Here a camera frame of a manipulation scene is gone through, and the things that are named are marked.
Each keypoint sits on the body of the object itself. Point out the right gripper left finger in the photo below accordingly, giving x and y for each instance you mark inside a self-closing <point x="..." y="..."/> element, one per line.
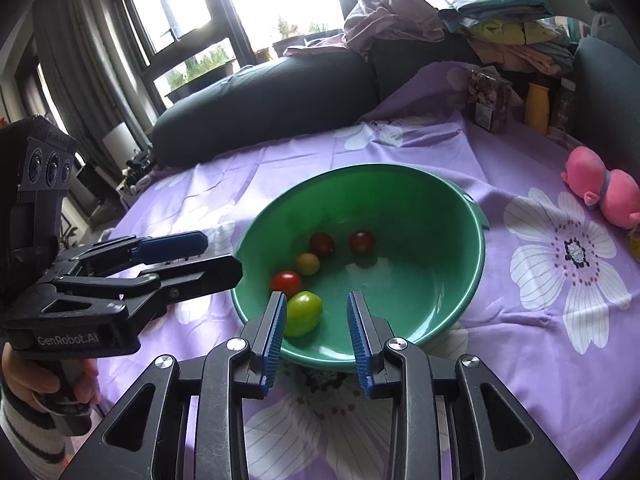
<point x="144" y="434"/>

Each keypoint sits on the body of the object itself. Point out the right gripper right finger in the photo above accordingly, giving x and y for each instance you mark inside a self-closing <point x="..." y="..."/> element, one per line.
<point x="490" y="433"/>

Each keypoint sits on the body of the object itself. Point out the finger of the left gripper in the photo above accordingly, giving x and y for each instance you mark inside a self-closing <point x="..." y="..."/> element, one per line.
<point x="173" y="282"/>
<point x="160" y="249"/>

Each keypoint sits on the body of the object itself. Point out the red cherry tomato front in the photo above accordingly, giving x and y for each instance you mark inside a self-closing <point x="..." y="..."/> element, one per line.
<point x="288" y="282"/>

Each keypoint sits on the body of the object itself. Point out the red cherry tomato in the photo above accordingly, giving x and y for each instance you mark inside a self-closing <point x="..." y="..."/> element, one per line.
<point x="288" y="282"/>
<point x="321" y="244"/>
<point x="362" y="242"/>

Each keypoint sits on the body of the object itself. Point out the green tomato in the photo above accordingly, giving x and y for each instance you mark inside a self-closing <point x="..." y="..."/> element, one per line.
<point x="303" y="313"/>

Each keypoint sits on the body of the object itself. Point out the brown longan front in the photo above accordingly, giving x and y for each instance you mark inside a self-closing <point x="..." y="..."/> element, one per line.
<point x="307" y="264"/>

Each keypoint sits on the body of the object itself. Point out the red cherry tomato back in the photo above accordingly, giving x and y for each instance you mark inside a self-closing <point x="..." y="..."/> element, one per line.
<point x="321" y="244"/>

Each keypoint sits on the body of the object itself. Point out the green plastic bowl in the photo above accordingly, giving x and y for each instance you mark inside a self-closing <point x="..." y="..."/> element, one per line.
<point x="424" y="272"/>

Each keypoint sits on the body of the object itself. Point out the striped left sleeve forearm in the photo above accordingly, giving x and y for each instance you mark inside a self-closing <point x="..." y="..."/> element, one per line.
<point x="33" y="436"/>

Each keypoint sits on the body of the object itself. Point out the person's left hand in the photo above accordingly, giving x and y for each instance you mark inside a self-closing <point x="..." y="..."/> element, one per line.
<point x="25" y="378"/>

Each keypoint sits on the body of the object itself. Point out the white cylindrical lamp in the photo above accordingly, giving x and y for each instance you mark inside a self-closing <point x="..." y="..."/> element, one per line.
<point x="120" y="144"/>

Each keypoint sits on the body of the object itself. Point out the grey curtain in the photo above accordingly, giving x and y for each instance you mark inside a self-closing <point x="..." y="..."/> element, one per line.
<point x="92" y="75"/>

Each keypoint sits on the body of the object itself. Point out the window planter box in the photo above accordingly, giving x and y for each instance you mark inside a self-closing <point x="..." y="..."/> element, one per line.
<point x="201" y="82"/>

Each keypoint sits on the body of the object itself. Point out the dark green sofa cushion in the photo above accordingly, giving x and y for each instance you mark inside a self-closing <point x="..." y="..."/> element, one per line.
<point x="300" y="94"/>

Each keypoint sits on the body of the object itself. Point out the pink plush toy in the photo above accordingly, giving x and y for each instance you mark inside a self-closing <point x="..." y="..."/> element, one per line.
<point x="614" y="192"/>

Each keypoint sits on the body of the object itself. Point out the yellow bottle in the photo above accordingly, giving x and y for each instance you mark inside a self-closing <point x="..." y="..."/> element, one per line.
<point x="537" y="108"/>

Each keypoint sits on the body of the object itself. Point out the snack bag with label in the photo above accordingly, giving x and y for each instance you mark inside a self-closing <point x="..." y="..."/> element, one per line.
<point x="488" y="99"/>

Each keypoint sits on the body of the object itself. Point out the pink crumpled clothing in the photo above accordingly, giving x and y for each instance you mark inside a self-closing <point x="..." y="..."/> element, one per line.
<point x="371" y="20"/>

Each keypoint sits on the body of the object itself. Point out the grey armchair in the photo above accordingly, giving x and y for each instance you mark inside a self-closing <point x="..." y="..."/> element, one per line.
<point x="606" y="71"/>

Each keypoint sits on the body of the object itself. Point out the stack of folded clothes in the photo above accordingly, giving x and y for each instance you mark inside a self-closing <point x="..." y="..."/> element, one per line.
<point x="518" y="35"/>

